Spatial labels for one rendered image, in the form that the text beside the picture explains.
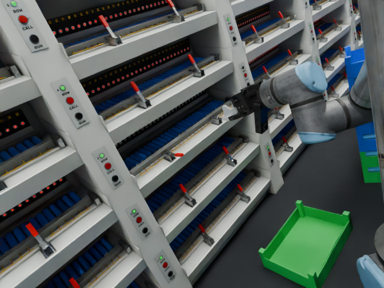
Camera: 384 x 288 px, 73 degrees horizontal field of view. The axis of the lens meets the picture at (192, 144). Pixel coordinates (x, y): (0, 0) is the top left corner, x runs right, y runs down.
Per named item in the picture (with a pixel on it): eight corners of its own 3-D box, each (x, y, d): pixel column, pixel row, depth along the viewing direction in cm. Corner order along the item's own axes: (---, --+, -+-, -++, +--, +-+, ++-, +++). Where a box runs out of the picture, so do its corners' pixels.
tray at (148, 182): (247, 114, 115) (246, 94, 110) (143, 199, 81) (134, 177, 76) (212, 106, 127) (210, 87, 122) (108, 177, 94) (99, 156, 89)
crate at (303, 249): (301, 214, 111) (297, 199, 109) (354, 228, 96) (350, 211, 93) (263, 266, 96) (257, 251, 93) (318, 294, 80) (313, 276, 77)
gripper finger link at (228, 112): (216, 108, 97) (235, 99, 91) (224, 121, 98) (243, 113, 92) (212, 111, 95) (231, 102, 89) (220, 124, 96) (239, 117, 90)
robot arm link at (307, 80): (316, 96, 65) (304, 58, 65) (276, 110, 75) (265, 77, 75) (334, 91, 70) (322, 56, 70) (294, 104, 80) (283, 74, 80)
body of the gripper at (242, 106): (239, 90, 93) (266, 76, 83) (251, 110, 94) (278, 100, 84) (227, 98, 88) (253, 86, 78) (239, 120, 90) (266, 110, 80)
